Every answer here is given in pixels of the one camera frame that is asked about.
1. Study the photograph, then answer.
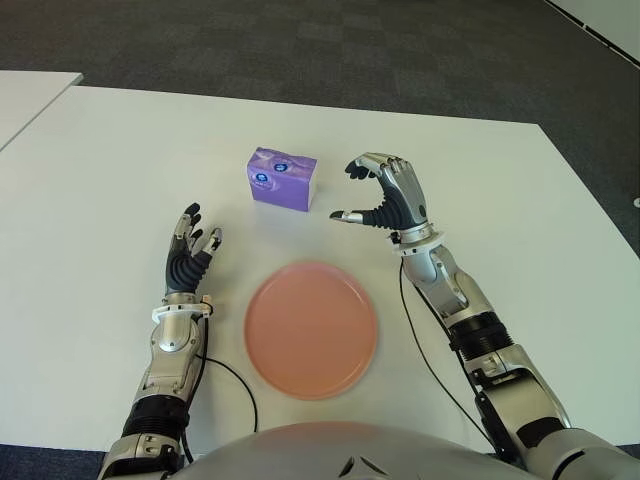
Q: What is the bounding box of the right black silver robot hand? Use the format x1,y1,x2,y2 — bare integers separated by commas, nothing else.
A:
328,152,431,234

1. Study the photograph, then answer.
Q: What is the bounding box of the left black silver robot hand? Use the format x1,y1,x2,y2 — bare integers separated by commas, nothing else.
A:
163,202,224,297

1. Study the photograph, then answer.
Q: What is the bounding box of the purple tissue paper pack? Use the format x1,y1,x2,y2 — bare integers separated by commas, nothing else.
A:
246,146,319,213

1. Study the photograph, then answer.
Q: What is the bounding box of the pink round plate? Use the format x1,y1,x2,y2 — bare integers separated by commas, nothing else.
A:
243,260,377,401

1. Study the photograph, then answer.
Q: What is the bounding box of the white side table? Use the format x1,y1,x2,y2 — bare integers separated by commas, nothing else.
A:
0,70,84,151

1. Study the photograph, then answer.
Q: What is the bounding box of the silver robot torso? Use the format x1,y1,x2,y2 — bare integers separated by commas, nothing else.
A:
164,420,526,480

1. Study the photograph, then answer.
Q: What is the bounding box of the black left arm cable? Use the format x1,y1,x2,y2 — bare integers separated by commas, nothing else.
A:
182,353,259,464

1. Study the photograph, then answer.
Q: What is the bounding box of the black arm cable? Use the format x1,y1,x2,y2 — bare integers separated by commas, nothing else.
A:
398,259,506,461
182,353,259,464

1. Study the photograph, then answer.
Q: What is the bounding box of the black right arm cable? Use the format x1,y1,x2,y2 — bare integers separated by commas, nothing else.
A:
398,259,506,461

